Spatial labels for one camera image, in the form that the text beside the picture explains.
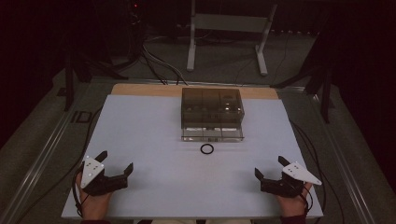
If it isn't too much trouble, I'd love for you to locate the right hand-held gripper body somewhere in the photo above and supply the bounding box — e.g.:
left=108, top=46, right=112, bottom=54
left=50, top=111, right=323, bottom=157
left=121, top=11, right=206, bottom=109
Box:
left=260, top=161, right=323, bottom=199

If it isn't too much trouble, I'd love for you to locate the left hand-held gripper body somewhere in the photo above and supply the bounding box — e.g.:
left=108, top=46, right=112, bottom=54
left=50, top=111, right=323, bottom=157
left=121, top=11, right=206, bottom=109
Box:
left=80, top=155, right=130, bottom=197

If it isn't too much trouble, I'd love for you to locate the black rubber ring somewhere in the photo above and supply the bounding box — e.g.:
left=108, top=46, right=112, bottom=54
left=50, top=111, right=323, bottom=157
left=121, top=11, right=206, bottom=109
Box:
left=200, top=143, right=215, bottom=156

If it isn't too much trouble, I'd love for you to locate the clear plastic drawer box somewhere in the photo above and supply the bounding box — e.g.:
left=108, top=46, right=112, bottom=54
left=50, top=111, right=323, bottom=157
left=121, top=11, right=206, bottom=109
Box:
left=180, top=87, right=246, bottom=143

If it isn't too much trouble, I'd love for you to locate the person's right hand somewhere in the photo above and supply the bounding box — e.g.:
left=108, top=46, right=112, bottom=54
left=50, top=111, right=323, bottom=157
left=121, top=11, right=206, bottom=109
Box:
left=275, top=182, right=313, bottom=218

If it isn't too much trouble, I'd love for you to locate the person's left hand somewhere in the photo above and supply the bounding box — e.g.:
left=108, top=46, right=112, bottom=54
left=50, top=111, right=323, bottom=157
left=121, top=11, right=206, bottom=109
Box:
left=75, top=172, right=113, bottom=221

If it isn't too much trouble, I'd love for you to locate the white table mat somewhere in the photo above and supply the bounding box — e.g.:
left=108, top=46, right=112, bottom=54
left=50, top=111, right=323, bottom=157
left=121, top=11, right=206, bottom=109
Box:
left=61, top=94, right=324, bottom=220

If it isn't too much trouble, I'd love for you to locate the black tripod stand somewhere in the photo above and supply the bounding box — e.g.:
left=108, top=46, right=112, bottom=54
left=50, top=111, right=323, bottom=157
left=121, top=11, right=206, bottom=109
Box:
left=270, top=18, right=335, bottom=124
left=63, top=31, right=129, bottom=112

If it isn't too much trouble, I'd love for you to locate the grey metal stand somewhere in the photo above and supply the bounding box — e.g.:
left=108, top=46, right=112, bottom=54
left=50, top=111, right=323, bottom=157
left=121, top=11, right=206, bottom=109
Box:
left=186, top=0, right=278, bottom=77

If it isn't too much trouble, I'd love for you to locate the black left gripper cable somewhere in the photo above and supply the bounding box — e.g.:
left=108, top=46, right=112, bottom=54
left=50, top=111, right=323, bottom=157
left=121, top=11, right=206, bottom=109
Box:
left=18, top=106, right=105, bottom=224

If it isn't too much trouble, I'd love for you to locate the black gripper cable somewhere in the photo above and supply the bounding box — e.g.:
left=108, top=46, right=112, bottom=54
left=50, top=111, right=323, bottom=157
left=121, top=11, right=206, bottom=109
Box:
left=290, top=120, right=346, bottom=224
left=18, top=106, right=105, bottom=224

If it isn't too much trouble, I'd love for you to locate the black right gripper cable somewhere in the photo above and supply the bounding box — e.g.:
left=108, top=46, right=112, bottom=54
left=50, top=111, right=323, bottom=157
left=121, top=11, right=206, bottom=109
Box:
left=290, top=120, right=346, bottom=224

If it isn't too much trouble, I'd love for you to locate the metal floor rail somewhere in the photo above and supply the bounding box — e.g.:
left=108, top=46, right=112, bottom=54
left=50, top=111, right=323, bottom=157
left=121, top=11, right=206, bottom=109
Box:
left=0, top=106, right=78, bottom=224
left=309, top=91, right=379, bottom=224

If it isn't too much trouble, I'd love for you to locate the bundle of floor cables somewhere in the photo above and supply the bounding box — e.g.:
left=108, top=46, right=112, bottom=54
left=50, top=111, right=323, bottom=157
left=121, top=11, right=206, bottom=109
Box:
left=136, top=34, right=190, bottom=87

